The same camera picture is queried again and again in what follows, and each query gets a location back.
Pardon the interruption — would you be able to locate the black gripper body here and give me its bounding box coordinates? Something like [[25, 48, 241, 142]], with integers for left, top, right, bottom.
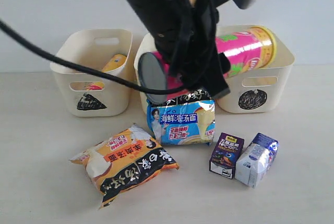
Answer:
[[153, 0, 223, 88]]

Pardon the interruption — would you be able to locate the pink Lays chips can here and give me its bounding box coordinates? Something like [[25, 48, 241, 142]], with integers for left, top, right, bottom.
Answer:
[[138, 26, 278, 103]]

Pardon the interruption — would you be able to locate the purple juice carton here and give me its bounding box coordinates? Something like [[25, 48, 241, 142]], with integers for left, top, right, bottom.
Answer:
[[209, 133, 244, 179]]

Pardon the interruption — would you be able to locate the yellow Lays chips can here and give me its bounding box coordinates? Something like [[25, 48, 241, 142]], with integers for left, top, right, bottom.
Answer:
[[76, 54, 127, 91]]

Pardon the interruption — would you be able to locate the white blue milk carton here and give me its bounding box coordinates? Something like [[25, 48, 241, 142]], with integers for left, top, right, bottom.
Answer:
[[235, 133, 279, 188]]

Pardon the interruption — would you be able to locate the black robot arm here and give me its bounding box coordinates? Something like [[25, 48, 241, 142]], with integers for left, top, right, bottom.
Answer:
[[1, 0, 230, 99]]

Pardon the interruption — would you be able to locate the blue instant noodle packet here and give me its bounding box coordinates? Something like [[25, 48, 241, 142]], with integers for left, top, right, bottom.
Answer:
[[147, 89, 215, 145]]

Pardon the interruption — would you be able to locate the right cream plastic bin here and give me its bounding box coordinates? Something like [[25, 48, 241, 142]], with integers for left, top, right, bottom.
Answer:
[[217, 25, 295, 113]]

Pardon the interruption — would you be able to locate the cream plastic bin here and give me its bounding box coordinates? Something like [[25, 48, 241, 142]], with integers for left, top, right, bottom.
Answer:
[[50, 29, 134, 117], [217, 25, 295, 113], [134, 32, 217, 116]]

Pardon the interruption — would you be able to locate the middle cream plastic bin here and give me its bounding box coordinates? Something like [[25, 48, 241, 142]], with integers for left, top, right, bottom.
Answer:
[[134, 32, 217, 116]]

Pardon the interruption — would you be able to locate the orange instant noodle packet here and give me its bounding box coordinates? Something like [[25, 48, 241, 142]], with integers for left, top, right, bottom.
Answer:
[[70, 124, 180, 207]]

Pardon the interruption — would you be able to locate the left cream plastic bin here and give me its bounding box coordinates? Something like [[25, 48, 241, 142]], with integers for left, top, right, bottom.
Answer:
[[50, 29, 134, 117]]

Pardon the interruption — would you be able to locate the black cable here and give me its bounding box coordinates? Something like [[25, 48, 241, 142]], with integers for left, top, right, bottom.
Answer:
[[0, 19, 191, 96]]

